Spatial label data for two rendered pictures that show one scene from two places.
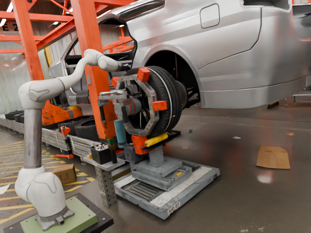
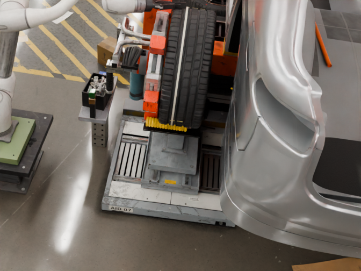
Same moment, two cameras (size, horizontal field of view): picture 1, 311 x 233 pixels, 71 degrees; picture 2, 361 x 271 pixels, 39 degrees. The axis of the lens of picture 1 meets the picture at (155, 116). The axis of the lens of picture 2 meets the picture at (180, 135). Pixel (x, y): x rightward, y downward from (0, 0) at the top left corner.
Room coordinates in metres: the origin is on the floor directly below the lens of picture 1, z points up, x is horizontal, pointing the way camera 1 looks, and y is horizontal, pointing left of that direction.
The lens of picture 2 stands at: (0.32, -1.47, 2.63)
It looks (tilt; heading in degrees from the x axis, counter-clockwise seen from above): 45 degrees down; 41
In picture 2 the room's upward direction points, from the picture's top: 9 degrees clockwise
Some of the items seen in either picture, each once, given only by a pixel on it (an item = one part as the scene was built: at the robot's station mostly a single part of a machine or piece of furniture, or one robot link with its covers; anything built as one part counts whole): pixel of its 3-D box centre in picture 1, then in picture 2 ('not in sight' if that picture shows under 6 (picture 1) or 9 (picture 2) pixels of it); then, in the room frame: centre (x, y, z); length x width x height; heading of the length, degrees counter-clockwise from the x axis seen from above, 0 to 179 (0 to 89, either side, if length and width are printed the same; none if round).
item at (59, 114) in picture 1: (65, 110); not in sight; (3.90, 1.59, 0.69); 0.52 x 0.17 x 0.35; 133
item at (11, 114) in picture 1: (16, 115); not in sight; (7.47, 4.74, 0.39); 0.66 x 0.66 x 0.24
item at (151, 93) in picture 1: (134, 105); (156, 63); (1.93, 0.17, 0.85); 0.54 x 0.07 x 0.54; 43
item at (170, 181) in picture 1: (161, 172); (173, 157); (2.02, 0.03, 0.13); 0.50 x 0.36 x 0.10; 43
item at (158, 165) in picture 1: (156, 154); (177, 133); (2.05, 0.05, 0.32); 0.40 x 0.30 x 0.28; 43
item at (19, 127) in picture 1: (16, 120); not in sight; (7.64, 4.90, 0.20); 6.82 x 0.86 x 0.39; 43
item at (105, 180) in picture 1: (105, 183); (100, 119); (1.81, 0.53, 0.21); 0.10 x 0.10 x 0.42; 43
